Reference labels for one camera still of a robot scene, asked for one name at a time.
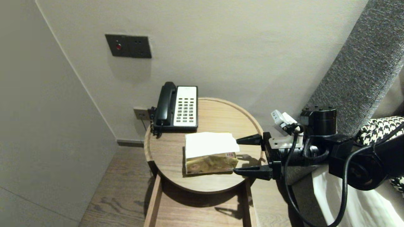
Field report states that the white and gold tissue pack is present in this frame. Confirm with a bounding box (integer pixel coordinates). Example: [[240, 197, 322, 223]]
[[184, 132, 240, 175]]

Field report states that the black telephone handset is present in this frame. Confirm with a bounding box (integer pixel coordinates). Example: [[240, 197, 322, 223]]
[[155, 82, 177, 126]]

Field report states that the black and white desk telephone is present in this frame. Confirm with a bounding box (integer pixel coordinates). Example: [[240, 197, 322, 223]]
[[151, 86, 199, 133]]

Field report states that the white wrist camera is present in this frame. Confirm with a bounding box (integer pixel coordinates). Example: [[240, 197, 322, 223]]
[[271, 109, 305, 149]]

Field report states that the black coiled telephone cord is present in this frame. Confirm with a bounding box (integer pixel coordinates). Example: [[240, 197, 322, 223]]
[[148, 107, 163, 138]]

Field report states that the grey wall socket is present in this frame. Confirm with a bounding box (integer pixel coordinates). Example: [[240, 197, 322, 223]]
[[133, 108, 150, 120]]

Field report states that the black smooth arm cable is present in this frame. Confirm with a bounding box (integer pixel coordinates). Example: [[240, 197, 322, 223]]
[[283, 125, 404, 227]]

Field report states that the round wooden side table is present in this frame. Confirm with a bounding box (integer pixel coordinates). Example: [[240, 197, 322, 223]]
[[144, 97, 265, 194]]

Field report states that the dark wall switch panel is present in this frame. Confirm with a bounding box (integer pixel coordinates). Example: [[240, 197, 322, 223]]
[[105, 34, 152, 59]]

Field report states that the wooden table drawer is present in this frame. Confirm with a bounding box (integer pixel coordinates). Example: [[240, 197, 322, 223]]
[[144, 175, 258, 227]]

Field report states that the grey fabric bed headboard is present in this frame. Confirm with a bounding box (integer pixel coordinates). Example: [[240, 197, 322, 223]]
[[284, 0, 404, 227]]

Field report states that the white bed sheet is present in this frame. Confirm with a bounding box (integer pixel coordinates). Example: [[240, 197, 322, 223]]
[[312, 164, 404, 227]]

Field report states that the black white houndstooth pillow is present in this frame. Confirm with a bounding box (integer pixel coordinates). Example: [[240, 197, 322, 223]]
[[355, 116, 404, 193]]

